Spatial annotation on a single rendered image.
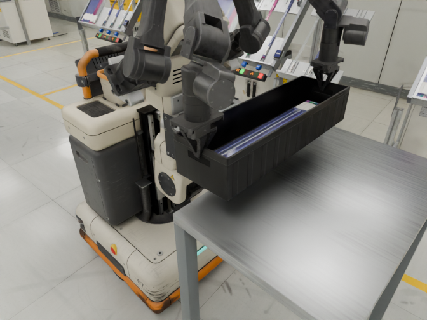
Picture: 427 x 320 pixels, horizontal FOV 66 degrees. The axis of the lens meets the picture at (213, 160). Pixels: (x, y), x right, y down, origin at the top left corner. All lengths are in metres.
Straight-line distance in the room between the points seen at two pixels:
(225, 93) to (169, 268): 0.94
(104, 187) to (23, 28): 4.96
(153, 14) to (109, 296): 1.25
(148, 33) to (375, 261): 0.72
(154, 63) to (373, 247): 0.66
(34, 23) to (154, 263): 5.32
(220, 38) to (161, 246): 1.01
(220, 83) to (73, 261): 1.47
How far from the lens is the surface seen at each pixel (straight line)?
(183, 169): 0.81
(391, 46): 3.91
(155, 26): 0.88
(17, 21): 6.18
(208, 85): 0.58
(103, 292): 1.72
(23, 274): 1.93
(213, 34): 0.64
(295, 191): 0.90
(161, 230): 1.52
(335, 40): 1.10
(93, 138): 1.28
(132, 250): 1.46
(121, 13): 3.26
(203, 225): 0.78
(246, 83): 2.67
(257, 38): 1.14
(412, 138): 2.32
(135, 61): 0.84
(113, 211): 1.48
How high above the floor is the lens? 1.35
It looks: 33 degrees down
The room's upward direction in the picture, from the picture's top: straight up
